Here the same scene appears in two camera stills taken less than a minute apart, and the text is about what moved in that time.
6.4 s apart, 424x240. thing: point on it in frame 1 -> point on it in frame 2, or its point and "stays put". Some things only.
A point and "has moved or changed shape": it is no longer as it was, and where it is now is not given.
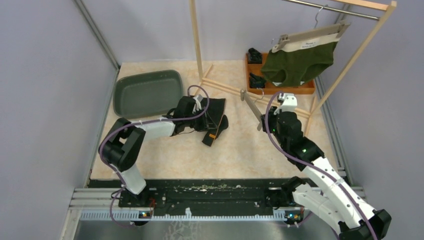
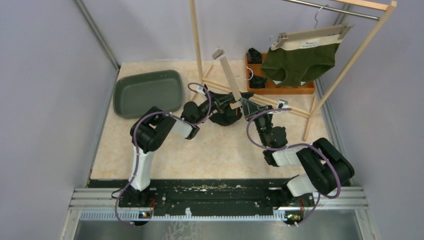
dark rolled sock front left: x=257 y=81 stays put
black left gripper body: x=200 y=123 -> x=213 y=105
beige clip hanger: x=254 y=107 has moved or changed shape
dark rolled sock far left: x=254 y=56 stays put
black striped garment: x=213 y=121 -> x=230 y=115
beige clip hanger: x=338 y=29 stays put
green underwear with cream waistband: x=297 y=63 stays put
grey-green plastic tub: x=148 y=94 stays put
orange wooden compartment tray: x=307 y=88 stays put
